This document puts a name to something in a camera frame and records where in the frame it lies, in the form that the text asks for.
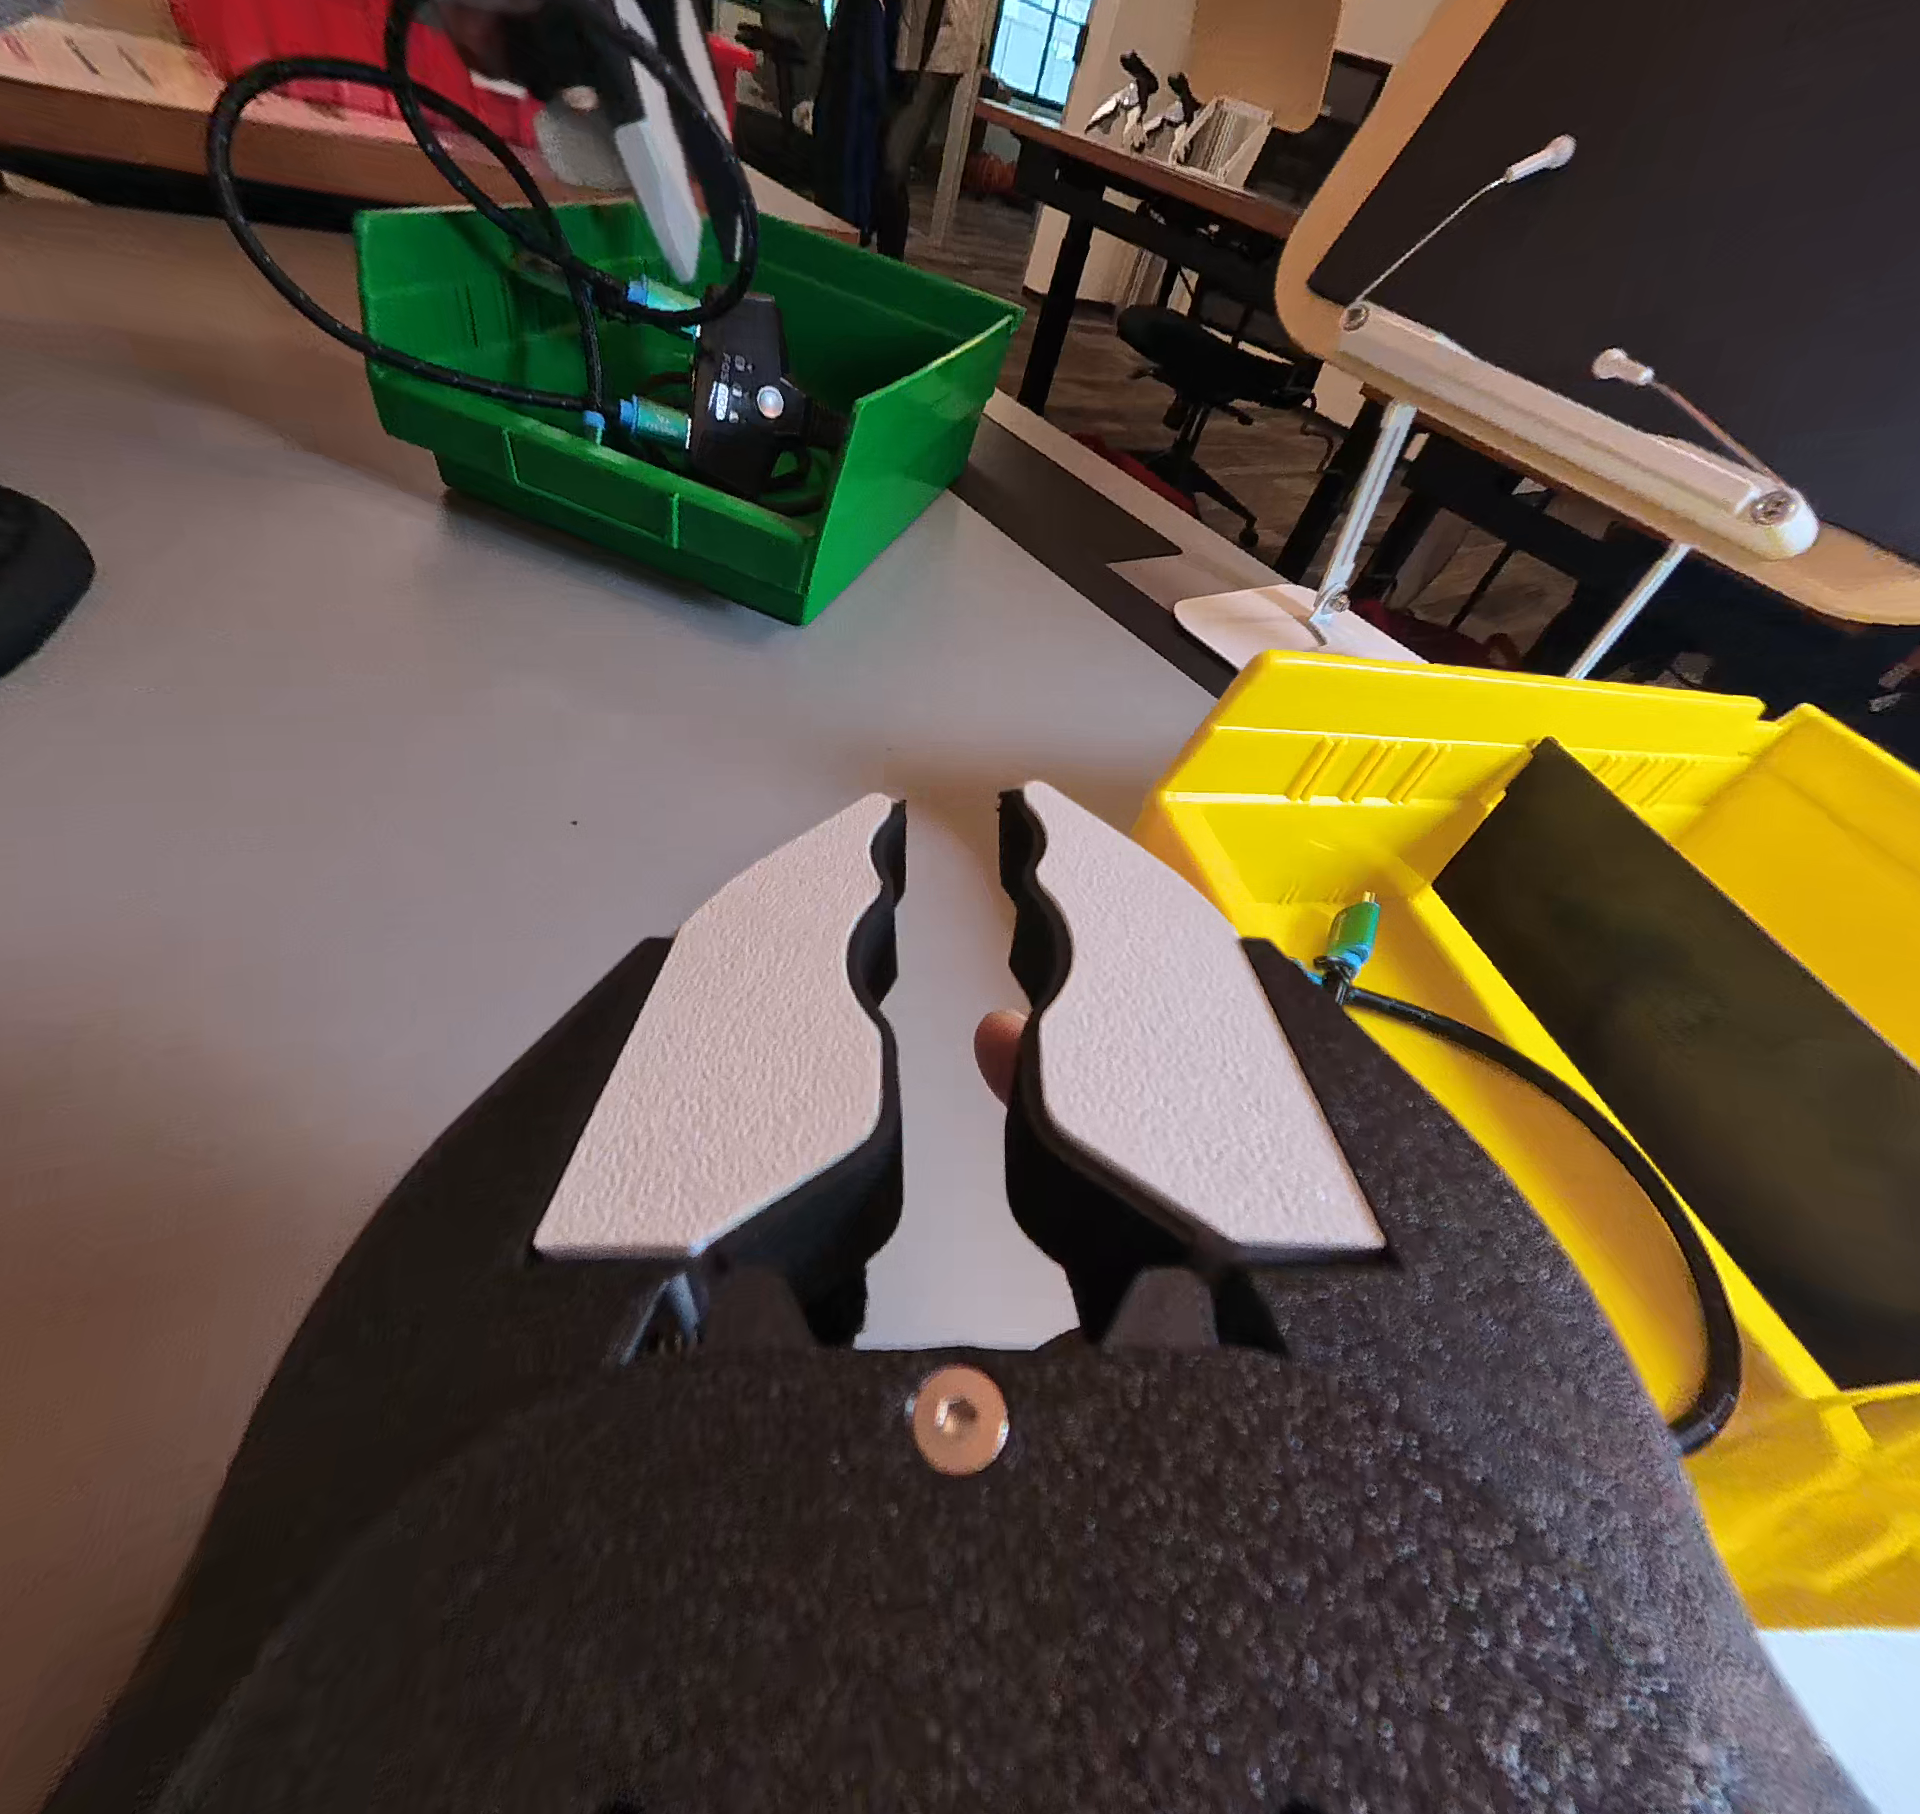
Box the black mesh cushion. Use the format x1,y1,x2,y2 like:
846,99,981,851
0,486,96,679

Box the wooden desk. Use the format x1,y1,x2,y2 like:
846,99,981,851
0,20,866,248

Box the red bag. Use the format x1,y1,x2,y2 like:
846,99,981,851
1071,431,1202,518

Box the black bin divider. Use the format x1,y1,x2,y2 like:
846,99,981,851
1431,737,1920,1394

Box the tan rounded board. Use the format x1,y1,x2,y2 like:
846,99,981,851
1189,0,1344,134

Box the clear rack with devices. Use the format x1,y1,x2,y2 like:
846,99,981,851
1082,51,1276,189

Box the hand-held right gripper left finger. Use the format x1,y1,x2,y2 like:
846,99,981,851
533,795,912,1346

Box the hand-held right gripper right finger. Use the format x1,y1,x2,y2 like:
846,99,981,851
999,780,1389,1346

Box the black office chair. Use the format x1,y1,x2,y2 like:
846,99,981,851
1117,303,1322,547

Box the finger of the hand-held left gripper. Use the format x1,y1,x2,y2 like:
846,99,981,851
603,0,711,286
672,0,740,162

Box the thin black cable green plugs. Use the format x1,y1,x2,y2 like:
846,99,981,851
1309,897,1744,1457

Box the yellow plastic bin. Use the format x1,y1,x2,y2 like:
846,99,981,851
1134,647,1920,1637

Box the black adapter hub with cable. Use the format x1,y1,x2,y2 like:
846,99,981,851
687,291,842,504

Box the wood-rimmed black board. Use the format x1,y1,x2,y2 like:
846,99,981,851
1275,0,1920,626

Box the green plastic bin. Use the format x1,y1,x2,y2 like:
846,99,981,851
355,201,1025,626

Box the brown desk black legs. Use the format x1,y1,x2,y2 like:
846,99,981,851
976,99,1304,414

